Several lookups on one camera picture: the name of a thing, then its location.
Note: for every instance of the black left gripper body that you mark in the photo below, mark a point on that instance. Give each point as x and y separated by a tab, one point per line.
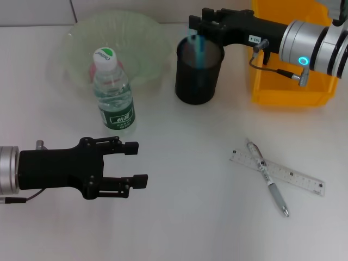
59	170

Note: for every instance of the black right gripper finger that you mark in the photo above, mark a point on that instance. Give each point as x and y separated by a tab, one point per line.
195	25
208	14

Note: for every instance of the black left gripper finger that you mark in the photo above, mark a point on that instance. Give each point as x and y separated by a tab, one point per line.
127	185
119	146

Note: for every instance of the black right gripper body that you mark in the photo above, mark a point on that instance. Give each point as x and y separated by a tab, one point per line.
244	30

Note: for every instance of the blue scissors with sheath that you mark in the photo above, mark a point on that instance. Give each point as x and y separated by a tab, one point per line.
199	51

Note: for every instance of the clear water bottle green label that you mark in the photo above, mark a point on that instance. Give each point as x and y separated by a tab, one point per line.
115	103

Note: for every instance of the pink toy peach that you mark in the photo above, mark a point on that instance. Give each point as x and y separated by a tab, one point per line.
92	73

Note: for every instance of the grey clear ballpoint pen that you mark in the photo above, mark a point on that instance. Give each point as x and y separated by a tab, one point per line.
272	185

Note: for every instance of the transparent plastic ruler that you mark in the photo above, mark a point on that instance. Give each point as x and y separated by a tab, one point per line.
293	175

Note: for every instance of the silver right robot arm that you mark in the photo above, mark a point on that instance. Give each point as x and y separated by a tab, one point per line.
318	46

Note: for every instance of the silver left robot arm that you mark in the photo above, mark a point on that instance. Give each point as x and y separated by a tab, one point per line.
8	170

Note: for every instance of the black mesh pen holder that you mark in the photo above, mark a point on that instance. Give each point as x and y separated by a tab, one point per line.
195	84

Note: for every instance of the translucent green fruit bowl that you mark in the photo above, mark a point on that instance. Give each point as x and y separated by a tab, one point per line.
136	40

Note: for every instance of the yellow plastic bin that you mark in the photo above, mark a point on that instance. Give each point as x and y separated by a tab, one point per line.
288	89

